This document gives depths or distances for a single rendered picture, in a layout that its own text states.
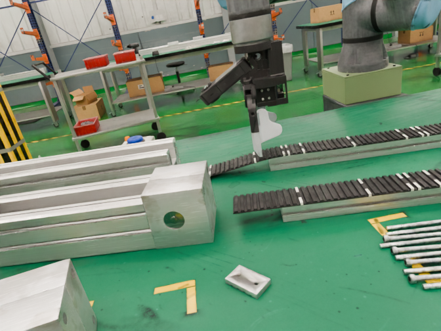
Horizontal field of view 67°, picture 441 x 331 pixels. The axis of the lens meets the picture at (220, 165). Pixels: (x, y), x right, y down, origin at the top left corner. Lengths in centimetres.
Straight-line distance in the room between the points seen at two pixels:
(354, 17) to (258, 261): 84
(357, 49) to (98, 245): 91
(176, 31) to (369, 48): 718
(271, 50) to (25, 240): 52
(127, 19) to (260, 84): 766
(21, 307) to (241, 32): 50
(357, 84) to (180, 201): 77
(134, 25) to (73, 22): 130
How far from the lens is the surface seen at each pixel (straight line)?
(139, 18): 820
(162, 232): 52
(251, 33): 61
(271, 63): 64
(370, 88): 114
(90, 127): 362
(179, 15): 818
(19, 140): 397
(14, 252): 63
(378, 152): 74
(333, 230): 52
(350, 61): 114
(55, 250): 60
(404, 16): 106
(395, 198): 56
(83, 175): 75
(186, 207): 49
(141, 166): 70
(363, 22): 112
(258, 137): 63
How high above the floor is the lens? 108
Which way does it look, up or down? 23 degrees down
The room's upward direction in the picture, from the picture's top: 11 degrees counter-clockwise
